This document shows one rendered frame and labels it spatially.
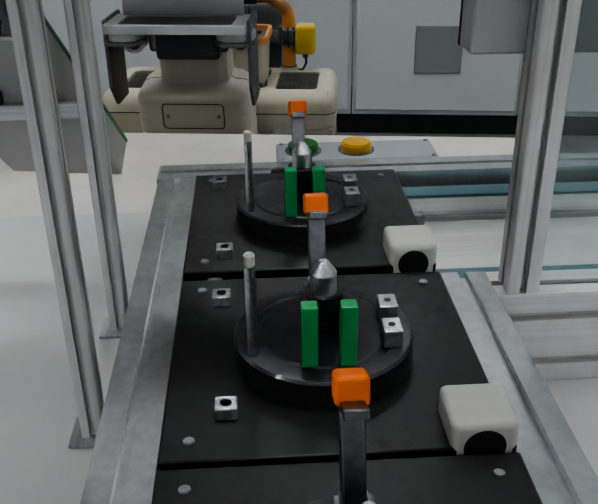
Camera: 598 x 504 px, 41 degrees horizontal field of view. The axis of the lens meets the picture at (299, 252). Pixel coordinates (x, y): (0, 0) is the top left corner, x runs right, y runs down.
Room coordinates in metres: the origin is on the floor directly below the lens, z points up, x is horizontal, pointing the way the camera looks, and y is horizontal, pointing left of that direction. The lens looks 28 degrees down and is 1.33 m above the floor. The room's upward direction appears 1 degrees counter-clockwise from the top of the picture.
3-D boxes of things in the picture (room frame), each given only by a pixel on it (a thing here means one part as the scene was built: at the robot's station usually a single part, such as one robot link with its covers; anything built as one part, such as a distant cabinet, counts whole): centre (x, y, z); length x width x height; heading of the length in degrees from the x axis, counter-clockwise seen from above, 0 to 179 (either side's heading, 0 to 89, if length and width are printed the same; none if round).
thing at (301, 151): (0.78, 0.00, 1.04); 0.02 x 0.02 x 0.03
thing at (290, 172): (0.73, 0.01, 1.01); 0.01 x 0.01 x 0.05; 3
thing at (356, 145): (1.00, -0.08, 0.96); 0.04 x 0.04 x 0.02
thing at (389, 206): (0.78, 0.00, 0.96); 0.24 x 0.24 x 0.02; 3
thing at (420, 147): (1.00, -0.08, 0.93); 0.21 x 0.07 x 0.06; 93
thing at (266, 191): (0.78, 0.00, 0.98); 0.14 x 0.14 x 0.02
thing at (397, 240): (0.69, -0.11, 0.97); 0.05 x 0.05 x 0.04; 3
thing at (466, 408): (0.52, -0.02, 1.01); 0.24 x 0.24 x 0.13; 3
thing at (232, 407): (0.45, 0.05, 0.97); 0.02 x 0.02 x 0.01; 3
